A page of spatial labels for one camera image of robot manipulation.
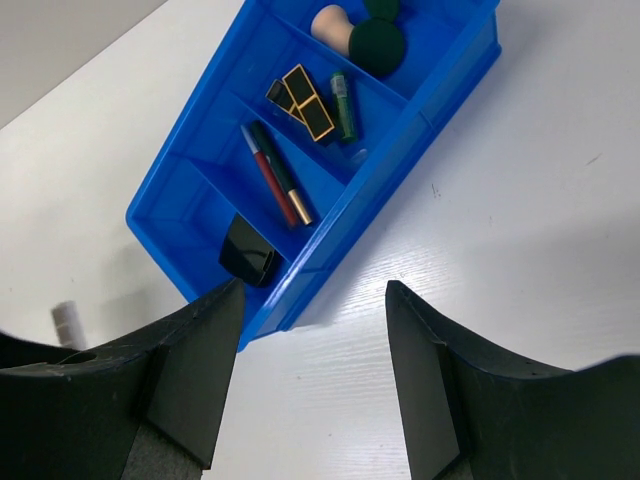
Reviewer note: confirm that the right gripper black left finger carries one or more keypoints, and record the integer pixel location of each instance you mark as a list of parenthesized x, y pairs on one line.
[(147, 405)]

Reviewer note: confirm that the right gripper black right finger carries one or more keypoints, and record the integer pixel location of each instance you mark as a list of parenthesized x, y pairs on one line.
[(473, 409)]

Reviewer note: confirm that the clear nude eyeshadow palette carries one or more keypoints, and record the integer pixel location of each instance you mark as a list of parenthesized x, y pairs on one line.
[(68, 326)]

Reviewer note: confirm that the black square compact case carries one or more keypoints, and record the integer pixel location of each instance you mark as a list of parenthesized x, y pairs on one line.
[(247, 255)]

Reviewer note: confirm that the red silver lip gloss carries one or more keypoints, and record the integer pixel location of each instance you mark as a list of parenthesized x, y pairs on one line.
[(270, 178)]

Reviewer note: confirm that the gold capped dark pencil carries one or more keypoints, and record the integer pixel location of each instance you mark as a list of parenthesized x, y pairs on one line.
[(281, 171)]

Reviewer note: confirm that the black gold square lipstick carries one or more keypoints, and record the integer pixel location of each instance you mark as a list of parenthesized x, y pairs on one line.
[(310, 105)]

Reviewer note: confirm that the green lip balm tube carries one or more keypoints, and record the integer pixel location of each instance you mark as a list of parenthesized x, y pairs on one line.
[(343, 107)]

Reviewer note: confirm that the dark green labelled round puff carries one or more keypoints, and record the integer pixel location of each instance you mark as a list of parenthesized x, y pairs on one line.
[(377, 46)]

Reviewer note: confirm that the beige makeup sponge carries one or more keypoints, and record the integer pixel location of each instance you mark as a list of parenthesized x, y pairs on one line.
[(332, 27)]

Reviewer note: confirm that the blue divided plastic bin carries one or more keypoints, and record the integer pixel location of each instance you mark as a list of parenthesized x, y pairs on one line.
[(205, 175)]

